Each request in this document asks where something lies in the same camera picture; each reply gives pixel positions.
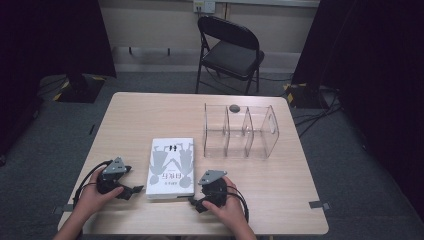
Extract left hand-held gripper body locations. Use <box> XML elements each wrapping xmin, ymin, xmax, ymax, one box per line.
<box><xmin>96</xmin><ymin>157</ymin><xmax>133</xmax><ymax>196</ymax></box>

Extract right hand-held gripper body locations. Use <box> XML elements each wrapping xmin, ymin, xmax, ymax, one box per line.
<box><xmin>198</xmin><ymin>169</ymin><xmax>230</xmax><ymax>208</ymax></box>

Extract white book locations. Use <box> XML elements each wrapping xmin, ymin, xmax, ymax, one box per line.
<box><xmin>145</xmin><ymin>137</ymin><xmax>196</xmax><ymax>201</ymax></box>

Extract clear acrylic book rack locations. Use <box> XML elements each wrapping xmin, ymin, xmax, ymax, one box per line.
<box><xmin>203</xmin><ymin>102</ymin><xmax>280</xmax><ymax>161</ymax></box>

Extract person's right hand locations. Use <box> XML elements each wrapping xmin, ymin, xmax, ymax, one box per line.
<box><xmin>201</xmin><ymin>175</ymin><xmax>250</xmax><ymax>232</ymax></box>

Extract person's left hand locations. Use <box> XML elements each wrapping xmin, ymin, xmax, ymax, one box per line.
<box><xmin>77</xmin><ymin>168</ymin><xmax>125</xmax><ymax>222</ymax></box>

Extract grey tape strip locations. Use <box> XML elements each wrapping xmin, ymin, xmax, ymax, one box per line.
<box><xmin>308</xmin><ymin>200</ymin><xmax>331</xmax><ymax>211</ymax></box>
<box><xmin>52</xmin><ymin>203</ymin><xmax>75</xmax><ymax>215</ymax></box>

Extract black stand base yellow stripes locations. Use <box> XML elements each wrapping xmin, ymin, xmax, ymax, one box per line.
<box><xmin>283</xmin><ymin>82</ymin><xmax>335</xmax><ymax>110</ymax></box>
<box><xmin>52</xmin><ymin>73</ymin><xmax>108</xmax><ymax>104</ymax></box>

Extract black folding chair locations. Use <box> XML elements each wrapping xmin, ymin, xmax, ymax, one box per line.
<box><xmin>194</xmin><ymin>15</ymin><xmax>266</xmax><ymax>96</ymax></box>

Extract black curtain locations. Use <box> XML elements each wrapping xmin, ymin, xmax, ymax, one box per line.
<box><xmin>291</xmin><ymin>0</ymin><xmax>424</xmax><ymax>222</ymax></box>
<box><xmin>0</xmin><ymin>0</ymin><xmax>118</xmax><ymax>158</ymax></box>

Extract left hand-held gripper cable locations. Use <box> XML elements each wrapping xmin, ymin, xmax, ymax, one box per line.
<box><xmin>72</xmin><ymin>159</ymin><xmax>114</xmax><ymax>208</ymax></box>

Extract hand-held gripper cable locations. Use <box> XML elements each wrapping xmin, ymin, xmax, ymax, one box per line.
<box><xmin>72</xmin><ymin>159</ymin><xmax>114</xmax><ymax>208</ymax></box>
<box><xmin>226</xmin><ymin>184</ymin><xmax>251</xmax><ymax>224</ymax></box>

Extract right hand-held gripper cable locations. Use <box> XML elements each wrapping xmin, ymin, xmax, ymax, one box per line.
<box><xmin>226</xmin><ymin>184</ymin><xmax>251</xmax><ymax>224</ymax></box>

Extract black floor cables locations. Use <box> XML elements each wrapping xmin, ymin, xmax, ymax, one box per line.
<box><xmin>293</xmin><ymin>85</ymin><xmax>344</xmax><ymax>139</ymax></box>

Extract white wall socket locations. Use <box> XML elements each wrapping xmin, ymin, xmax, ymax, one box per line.
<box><xmin>193</xmin><ymin>0</ymin><xmax>217</xmax><ymax>15</ymax></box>

